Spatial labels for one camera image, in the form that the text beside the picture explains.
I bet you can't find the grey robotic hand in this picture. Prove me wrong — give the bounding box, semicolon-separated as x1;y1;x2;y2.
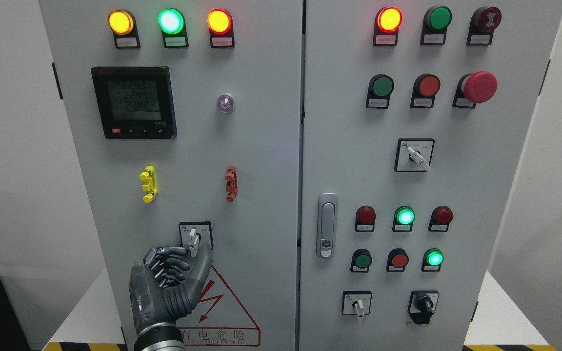
129;243;213;335

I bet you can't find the white rotary light switch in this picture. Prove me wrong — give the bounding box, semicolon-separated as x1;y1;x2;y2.
179;221;214;258

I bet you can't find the green lit indicator light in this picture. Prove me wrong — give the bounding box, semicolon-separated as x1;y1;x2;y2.
158;7;189;48

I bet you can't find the red electric hazard warning sticker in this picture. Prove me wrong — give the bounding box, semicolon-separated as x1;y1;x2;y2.
178;267;261;348

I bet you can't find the yellow terminal clip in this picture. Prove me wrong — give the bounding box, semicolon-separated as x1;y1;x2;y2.
139;166;158;203

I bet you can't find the red terminal clip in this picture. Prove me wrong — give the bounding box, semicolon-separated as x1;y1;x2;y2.
225;166;239;203

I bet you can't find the left grey cabinet door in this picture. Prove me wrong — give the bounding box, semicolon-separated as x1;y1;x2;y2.
40;0;303;351

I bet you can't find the grey cabinet door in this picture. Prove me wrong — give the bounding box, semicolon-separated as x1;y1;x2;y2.
298;0;562;351
40;0;303;351

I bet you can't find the black digital power meter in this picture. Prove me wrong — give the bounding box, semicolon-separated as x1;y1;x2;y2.
91;66;178;139

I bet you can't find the white rotary selector bottom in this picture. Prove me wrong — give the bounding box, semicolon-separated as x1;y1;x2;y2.
341;290;372;320

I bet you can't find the white rotary selector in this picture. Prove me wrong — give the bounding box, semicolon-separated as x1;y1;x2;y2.
394;138;435;173
341;290;372;320

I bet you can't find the clear small light bulb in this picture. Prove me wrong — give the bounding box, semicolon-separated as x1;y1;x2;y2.
217;94;236;114

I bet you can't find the green push button lower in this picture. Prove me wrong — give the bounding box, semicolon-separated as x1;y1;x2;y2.
350;248;373;273

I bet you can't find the dark red indicator light left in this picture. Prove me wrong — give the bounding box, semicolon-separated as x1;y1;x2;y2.
355;205;376;233

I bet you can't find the dark red indicator light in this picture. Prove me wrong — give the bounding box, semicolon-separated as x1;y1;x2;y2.
428;205;454;233
355;205;376;233

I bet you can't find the red push button lower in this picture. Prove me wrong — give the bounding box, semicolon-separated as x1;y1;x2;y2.
386;248;409;273

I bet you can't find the green lit indicator middle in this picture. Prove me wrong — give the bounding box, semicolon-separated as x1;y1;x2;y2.
392;205;415;233

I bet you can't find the yellow indicator light top left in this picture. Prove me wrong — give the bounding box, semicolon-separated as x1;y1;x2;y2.
107;9;141;49

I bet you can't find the green lit indicator lower right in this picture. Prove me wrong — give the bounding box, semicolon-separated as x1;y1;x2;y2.
421;248;444;273

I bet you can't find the red-orange indicator light left door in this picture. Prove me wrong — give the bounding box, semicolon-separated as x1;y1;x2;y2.
207;8;235;48

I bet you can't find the white rotary selector upper right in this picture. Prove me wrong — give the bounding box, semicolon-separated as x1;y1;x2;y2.
394;138;435;173

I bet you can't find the dark red indicator light right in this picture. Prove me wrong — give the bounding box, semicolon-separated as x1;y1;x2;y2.
428;205;454;233

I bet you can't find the green push button second row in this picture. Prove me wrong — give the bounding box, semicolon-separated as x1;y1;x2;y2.
365;74;395;109

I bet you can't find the right grey cabinet door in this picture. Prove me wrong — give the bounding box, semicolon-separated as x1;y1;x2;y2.
298;0;562;351

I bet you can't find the red push button second row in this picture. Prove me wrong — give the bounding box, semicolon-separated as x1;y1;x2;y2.
410;73;441;109

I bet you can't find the red lit indicator right door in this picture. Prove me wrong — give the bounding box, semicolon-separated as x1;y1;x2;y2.
373;6;403;46

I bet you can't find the red emergency stop mushroom button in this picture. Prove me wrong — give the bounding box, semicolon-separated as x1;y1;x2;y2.
452;71;498;109

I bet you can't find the dark red buzzer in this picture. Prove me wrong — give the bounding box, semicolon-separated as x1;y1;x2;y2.
466;6;502;46

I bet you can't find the silver door handle lock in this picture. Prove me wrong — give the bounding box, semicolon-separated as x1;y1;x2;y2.
315;193;338;258

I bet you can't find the black rotary knob switch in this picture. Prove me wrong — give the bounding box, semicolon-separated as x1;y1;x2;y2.
408;290;440;325

